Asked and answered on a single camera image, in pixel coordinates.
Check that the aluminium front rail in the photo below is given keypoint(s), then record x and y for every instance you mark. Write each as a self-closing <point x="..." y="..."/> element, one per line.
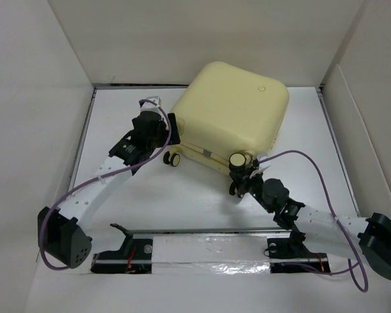
<point x="226" y="231"/>

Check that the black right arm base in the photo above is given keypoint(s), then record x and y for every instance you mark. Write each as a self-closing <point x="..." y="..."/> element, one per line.
<point x="289" y="255"/>

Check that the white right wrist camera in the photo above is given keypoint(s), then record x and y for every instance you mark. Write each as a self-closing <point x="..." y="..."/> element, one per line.
<point x="259" y="164"/>

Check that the pale yellow hard-shell suitcase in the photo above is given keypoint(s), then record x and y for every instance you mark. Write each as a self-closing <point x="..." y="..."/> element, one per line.
<point x="226" y="118"/>

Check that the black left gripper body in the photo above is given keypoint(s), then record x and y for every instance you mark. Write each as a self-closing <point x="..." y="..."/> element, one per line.
<point x="160" y="139"/>

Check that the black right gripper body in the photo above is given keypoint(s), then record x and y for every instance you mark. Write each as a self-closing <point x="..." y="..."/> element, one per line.
<point x="268" y="207"/>

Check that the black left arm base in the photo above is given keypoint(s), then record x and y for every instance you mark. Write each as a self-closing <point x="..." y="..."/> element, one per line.
<point x="133" y="257"/>

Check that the silver foil tape strip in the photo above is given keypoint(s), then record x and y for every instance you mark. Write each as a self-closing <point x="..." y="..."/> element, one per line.
<point x="210" y="255"/>

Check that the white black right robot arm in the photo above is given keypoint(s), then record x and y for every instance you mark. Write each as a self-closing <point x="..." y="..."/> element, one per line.
<point x="362" y="239"/>

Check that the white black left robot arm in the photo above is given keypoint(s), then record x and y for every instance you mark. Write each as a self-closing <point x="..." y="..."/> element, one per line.
<point x="62" y="240"/>

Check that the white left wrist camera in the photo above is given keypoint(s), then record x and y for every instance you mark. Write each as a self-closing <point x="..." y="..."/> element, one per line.
<point x="150" y="104"/>

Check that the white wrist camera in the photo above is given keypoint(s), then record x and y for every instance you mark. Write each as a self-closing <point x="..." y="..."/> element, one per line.
<point x="259" y="164"/>
<point x="150" y="104"/>

